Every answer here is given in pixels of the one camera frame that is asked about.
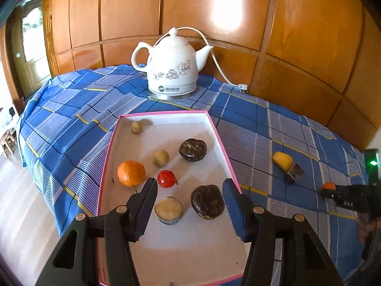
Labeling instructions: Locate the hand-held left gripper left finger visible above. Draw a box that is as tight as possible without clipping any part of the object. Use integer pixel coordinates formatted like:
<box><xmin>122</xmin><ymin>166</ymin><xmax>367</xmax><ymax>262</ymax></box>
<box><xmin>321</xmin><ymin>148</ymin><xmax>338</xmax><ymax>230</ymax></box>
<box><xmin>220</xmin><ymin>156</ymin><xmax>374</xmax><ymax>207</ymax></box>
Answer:
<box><xmin>36</xmin><ymin>178</ymin><xmax>158</xmax><ymax>286</ymax></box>

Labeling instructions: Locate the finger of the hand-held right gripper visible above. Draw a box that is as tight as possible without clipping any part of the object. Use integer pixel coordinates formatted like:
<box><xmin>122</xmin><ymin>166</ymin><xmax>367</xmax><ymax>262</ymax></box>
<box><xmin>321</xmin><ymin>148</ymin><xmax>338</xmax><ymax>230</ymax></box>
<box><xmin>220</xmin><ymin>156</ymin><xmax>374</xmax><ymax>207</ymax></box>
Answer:
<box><xmin>335</xmin><ymin>184</ymin><xmax>370</xmax><ymax>197</ymax></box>
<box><xmin>321</xmin><ymin>189</ymin><xmax>363</xmax><ymax>213</ymax></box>

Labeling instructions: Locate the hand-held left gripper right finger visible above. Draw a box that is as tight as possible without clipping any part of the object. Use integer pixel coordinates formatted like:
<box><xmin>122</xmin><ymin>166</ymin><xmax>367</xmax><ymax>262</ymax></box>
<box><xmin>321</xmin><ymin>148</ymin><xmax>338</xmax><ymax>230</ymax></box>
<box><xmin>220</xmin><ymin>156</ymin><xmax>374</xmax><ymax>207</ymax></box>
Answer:
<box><xmin>223</xmin><ymin>178</ymin><xmax>344</xmax><ymax>286</ymax></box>

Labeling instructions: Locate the pale yellow cut chunk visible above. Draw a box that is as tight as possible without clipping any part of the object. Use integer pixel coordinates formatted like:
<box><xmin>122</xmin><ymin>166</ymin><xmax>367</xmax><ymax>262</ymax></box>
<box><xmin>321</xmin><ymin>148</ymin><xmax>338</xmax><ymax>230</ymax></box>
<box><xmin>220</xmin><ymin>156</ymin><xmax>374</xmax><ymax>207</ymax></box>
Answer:
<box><xmin>154</xmin><ymin>197</ymin><xmax>183</xmax><ymax>224</ymax></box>

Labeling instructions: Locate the red cherry tomato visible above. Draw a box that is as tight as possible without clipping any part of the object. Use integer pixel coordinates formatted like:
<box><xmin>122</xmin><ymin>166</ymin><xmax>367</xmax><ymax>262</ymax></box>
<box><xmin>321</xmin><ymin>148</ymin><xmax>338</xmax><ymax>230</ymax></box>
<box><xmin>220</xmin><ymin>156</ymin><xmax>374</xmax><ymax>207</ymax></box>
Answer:
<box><xmin>157</xmin><ymin>170</ymin><xmax>177</xmax><ymax>188</ymax></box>

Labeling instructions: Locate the large orange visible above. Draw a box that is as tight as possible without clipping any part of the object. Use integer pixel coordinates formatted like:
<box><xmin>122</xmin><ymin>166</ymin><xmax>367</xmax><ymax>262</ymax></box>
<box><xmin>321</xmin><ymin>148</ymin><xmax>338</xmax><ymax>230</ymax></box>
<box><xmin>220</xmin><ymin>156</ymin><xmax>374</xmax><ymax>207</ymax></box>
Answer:
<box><xmin>117</xmin><ymin>160</ymin><xmax>146</xmax><ymax>187</ymax></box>

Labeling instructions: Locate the dark brown chocolate pastry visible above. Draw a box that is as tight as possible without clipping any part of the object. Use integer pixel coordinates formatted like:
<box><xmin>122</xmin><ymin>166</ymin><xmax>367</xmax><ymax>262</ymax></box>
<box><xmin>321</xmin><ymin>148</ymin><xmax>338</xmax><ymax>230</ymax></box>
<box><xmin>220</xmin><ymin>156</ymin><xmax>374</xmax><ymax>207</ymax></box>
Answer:
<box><xmin>179</xmin><ymin>138</ymin><xmax>207</xmax><ymax>162</ymax></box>

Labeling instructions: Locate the white box with pink rim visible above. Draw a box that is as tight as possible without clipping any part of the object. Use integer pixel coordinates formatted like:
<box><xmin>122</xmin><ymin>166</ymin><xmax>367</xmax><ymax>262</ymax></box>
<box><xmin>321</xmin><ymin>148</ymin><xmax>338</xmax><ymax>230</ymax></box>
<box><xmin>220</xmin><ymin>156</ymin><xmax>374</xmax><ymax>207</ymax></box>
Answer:
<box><xmin>97</xmin><ymin>110</ymin><xmax>247</xmax><ymax>286</ymax></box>

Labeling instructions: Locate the round metal kettle base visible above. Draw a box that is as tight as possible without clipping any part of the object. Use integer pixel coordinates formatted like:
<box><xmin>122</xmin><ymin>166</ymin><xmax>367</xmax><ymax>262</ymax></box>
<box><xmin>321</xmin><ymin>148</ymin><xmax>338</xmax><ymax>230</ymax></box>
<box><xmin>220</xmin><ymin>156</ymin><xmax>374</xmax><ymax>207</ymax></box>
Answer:
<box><xmin>148</xmin><ymin>86</ymin><xmax>197</xmax><ymax>99</ymax></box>

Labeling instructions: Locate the blue plaid tablecloth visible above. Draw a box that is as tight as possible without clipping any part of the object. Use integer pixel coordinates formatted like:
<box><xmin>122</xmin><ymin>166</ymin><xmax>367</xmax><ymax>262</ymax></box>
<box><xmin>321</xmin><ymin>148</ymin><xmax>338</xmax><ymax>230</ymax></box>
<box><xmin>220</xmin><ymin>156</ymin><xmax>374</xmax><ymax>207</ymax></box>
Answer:
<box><xmin>18</xmin><ymin>64</ymin><xmax>371</xmax><ymax>286</ymax></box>

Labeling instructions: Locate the white floral ceramic kettle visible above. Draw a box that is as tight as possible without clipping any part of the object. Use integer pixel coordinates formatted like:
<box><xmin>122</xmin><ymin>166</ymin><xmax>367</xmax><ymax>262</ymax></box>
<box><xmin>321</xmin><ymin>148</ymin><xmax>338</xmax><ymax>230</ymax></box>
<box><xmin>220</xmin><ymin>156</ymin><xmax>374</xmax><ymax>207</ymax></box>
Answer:
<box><xmin>131</xmin><ymin>27</ymin><xmax>215</xmax><ymax>94</ymax></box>

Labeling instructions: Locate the small wooden stool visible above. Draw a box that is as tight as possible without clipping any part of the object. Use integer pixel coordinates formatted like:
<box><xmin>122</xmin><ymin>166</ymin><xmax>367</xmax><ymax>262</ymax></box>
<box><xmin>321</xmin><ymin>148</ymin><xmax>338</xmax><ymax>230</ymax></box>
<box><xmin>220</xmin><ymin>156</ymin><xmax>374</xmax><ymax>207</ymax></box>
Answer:
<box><xmin>0</xmin><ymin>131</ymin><xmax>17</xmax><ymax>158</ymax></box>

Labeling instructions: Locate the glazed wooden door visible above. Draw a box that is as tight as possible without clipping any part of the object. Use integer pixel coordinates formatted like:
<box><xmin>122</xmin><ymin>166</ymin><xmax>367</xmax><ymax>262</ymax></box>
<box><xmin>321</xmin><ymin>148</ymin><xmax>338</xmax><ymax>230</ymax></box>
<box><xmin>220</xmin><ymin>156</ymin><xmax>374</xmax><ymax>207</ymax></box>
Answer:
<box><xmin>0</xmin><ymin>0</ymin><xmax>52</xmax><ymax>117</ymax></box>

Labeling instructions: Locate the wooden panelled wardrobe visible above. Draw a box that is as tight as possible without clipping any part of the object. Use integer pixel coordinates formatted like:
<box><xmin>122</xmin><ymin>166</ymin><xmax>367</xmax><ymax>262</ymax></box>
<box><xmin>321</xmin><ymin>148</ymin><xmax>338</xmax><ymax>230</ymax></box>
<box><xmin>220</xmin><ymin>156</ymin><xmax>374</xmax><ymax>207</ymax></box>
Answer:
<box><xmin>43</xmin><ymin>0</ymin><xmax>381</xmax><ymax>152</ymax></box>

